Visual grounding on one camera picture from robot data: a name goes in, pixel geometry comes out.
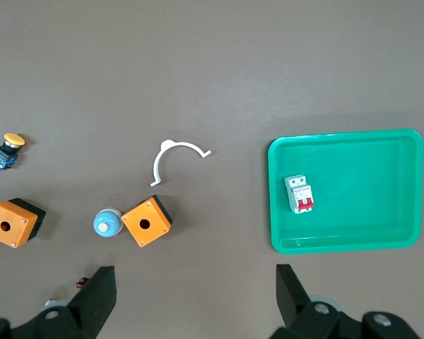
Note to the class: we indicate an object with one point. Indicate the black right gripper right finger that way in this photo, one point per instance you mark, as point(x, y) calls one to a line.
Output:
point(293, 303)

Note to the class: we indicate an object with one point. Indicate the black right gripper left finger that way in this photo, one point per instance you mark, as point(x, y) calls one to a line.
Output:
point(92, 303)

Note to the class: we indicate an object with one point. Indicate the black small switch part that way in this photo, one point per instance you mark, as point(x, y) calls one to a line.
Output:
point(80, 283)

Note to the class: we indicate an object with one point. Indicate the white red circuit breaker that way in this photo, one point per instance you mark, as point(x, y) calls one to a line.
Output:
point(300, 194)

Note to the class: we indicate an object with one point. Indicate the blue dome component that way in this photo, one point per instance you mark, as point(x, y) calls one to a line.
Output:
point(110, 217)

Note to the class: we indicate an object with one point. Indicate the yellow mushroom push button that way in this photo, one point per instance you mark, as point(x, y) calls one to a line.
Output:
point(14, 139)

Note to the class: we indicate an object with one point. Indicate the orange button enclosure box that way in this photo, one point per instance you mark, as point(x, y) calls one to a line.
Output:
point(19, 226)
point(157, 216)

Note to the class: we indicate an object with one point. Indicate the green plastic tray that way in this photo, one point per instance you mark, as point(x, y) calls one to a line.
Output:
point(357, 194)

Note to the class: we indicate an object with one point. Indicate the small white curved clamp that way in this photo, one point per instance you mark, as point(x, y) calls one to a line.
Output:
point(166, 143)

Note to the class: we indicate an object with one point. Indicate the brown table cover mat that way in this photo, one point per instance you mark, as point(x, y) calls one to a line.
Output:
point(212, 70)

